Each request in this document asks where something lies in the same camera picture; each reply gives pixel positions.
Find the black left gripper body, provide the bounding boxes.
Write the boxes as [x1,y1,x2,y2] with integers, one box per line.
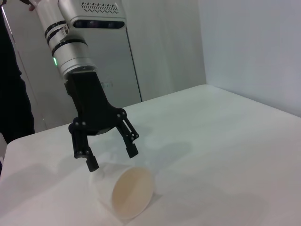
[64,71,128,137]

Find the person in black clothing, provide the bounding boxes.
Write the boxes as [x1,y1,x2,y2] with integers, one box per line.
[0,0,36,145]

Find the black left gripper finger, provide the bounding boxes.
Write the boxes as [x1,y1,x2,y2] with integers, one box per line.
[115,113,140,159]
[69,121,100,173]

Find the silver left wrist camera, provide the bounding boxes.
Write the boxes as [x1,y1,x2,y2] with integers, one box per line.
[63,0,129,30]

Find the white translucent plastic cup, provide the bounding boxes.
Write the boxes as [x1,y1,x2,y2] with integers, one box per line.
[89,162,156,221]

